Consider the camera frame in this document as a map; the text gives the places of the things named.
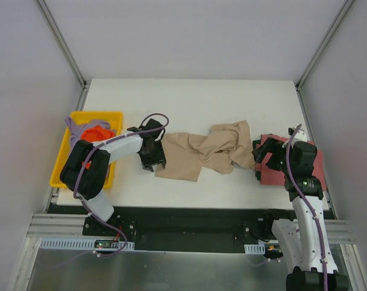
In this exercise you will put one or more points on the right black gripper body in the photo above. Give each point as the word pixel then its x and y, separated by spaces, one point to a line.
pixel 265 150

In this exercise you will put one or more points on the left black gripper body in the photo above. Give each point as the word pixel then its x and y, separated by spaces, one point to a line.
pixel 153 159

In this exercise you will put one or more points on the left white cable duct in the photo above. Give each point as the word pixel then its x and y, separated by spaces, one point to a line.
pixel 85 244

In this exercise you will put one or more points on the right white cable duct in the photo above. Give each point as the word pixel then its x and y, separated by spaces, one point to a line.
pixel 254 249

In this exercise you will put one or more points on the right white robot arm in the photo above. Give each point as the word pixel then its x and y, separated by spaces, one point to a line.
pixel 304 244

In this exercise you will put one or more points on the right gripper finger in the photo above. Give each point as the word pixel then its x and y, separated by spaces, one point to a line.
pixel 258 175
pixel 258 152

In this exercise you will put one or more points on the lilac t shirt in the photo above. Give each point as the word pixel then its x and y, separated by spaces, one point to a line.
pixel 77 129

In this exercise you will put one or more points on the left aluminium frame post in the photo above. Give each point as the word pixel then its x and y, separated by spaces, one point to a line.
pixel 61 42

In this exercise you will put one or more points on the white cable duct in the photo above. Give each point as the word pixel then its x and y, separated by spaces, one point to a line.
pixel 254 249
pixel 85 244

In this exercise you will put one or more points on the yellow plastic bin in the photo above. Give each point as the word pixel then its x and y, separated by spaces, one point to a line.
pixel 115 119

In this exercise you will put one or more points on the beige t shirt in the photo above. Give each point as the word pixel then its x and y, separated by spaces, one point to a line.
pixel 226 146

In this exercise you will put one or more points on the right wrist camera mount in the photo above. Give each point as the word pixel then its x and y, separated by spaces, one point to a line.
pixel 297 134

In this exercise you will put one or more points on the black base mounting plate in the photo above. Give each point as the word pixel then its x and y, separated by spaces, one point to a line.
pixel 196 230

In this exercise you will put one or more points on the right aluminium frame post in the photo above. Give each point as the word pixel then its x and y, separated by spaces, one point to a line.
pixel 327 38

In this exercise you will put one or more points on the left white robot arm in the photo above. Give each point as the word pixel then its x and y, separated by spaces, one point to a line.
pixel 87 166

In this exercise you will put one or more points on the orange t shirt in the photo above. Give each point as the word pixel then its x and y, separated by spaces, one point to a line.
pixel 97 133

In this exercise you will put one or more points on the front aluminium rail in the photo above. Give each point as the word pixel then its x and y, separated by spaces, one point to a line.
pixel 70 225

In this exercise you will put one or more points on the aluminium frame post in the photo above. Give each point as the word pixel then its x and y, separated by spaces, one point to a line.
pixel 327 38
pixel 61 42

